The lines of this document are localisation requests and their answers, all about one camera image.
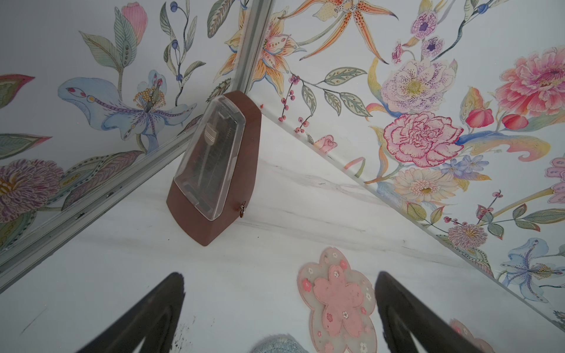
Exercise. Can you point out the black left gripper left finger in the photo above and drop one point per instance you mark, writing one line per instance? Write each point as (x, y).
(148, 326)

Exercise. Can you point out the grey-blue woven round coaster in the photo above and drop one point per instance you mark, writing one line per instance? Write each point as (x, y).
(278, 344)

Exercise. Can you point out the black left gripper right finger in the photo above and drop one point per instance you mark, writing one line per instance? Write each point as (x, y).
(409, 324)

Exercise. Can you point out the pink flower coaster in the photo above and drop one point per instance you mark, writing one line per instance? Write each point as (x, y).
(341, 302)
(462, 330)

